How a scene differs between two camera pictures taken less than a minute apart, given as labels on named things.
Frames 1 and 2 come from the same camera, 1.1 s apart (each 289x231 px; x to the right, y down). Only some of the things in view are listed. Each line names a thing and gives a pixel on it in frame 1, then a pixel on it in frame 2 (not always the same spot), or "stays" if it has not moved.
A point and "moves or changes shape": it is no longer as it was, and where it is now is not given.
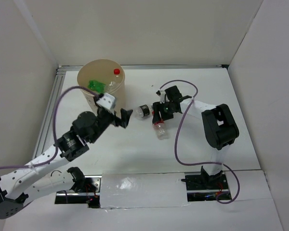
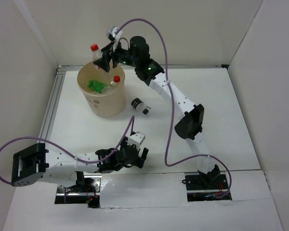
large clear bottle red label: [111, 83] moves or changes shape
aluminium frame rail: [54, 91] stays
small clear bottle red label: [161, 130] to [97, 54]
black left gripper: [125, 116] to [139, 161]
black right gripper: [158, 107] to [104, 62]
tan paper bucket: [111, 74] stays
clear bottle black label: [142, 111] to [139, 104]
